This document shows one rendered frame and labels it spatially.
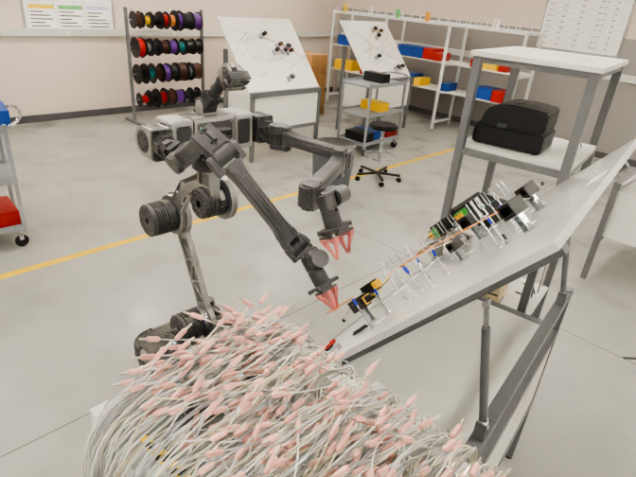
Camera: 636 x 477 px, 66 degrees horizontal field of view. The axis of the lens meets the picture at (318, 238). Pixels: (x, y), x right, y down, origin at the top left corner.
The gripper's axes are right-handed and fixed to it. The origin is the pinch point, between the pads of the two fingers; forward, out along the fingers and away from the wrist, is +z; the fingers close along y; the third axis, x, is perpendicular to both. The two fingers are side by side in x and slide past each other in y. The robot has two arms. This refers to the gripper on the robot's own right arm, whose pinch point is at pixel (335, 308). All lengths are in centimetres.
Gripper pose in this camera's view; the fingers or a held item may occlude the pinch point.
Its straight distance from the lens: 166.6
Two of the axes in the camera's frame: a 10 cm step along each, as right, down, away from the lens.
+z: 4.7, 8.8, 0.0
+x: -5.9, 3.2, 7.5
